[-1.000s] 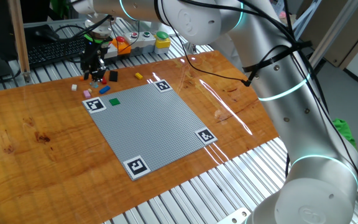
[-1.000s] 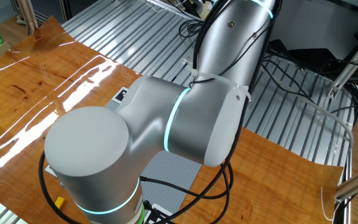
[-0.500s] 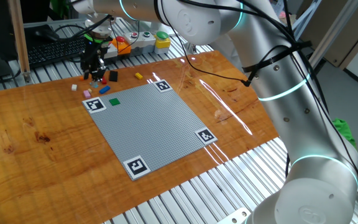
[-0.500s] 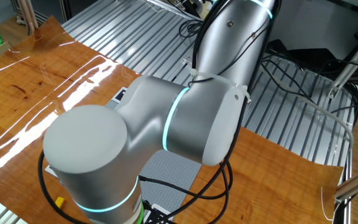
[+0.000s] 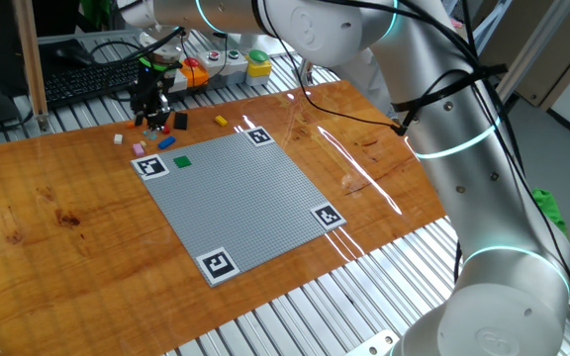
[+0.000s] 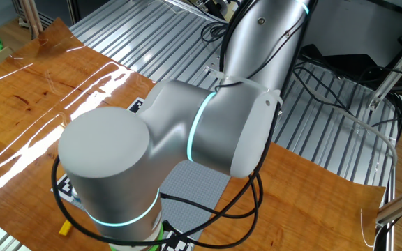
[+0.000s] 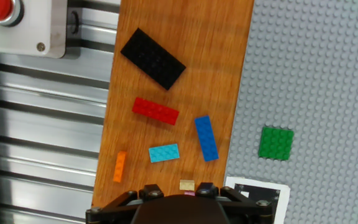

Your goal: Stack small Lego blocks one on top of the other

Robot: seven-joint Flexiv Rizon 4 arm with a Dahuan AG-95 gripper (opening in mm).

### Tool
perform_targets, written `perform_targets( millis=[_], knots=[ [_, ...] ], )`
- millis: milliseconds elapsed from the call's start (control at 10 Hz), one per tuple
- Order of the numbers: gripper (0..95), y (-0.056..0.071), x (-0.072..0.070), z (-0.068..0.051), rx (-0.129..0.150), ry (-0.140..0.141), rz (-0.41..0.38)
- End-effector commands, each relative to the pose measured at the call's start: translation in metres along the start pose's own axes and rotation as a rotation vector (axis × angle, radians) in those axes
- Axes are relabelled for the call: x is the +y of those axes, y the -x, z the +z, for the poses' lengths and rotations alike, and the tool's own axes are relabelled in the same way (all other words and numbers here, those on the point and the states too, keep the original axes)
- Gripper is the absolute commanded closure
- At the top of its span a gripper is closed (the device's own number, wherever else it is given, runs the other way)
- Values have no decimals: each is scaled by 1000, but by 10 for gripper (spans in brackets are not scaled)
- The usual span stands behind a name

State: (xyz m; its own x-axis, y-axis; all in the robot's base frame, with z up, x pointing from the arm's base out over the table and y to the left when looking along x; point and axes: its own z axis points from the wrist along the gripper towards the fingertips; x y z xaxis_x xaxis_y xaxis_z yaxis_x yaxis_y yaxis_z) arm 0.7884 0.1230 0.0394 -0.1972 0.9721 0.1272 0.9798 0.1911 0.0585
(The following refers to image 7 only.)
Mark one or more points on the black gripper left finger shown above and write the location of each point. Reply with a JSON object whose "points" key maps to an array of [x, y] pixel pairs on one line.
{"points": [[120, 205]]}

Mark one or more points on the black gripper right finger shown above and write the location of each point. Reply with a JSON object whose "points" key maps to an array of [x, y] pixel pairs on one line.
{"points": [[244, 205]]}

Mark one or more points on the small tan Lego brick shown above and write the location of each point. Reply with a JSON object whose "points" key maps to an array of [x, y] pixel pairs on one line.
{"points": [[187, 185]]}

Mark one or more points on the orange Lego plate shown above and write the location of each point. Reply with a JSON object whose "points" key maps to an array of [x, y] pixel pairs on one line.
{"points": [[119, 166]]}

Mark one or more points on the pink Lego brick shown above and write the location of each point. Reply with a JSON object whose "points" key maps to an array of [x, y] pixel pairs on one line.
{"points": [[190, 193]]}

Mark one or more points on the cyan Lego plate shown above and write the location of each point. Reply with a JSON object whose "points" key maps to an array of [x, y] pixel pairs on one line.
{"points": [[164, 153]]}

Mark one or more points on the green square Lego plate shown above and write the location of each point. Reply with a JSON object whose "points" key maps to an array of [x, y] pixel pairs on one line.
{"points": [[276, 143]]}

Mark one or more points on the blue Lego brick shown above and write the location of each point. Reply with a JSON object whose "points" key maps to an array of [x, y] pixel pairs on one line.
{"points": [[206, 138]]}

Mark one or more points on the red Lego brick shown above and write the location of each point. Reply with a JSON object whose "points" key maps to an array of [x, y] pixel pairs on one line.
{"points": [[155, 111]]}

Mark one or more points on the grey Lego baseplate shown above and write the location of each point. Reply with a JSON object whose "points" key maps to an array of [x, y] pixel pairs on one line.
{"points": [[315, 77]]}

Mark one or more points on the black Lego plate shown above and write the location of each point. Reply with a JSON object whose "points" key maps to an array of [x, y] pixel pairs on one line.
{"points": [[153, 59]]}

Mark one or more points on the black white fiducial marker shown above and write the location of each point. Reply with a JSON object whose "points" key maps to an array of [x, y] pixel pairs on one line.
{"points": [[259, 191]]}

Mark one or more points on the wood pattern table mat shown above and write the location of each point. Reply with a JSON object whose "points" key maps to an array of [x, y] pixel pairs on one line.
{"points": [[172, 18]]}

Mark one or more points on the white box red button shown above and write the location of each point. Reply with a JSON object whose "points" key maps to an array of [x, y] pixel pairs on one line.
{"points": [[36, 25]]}

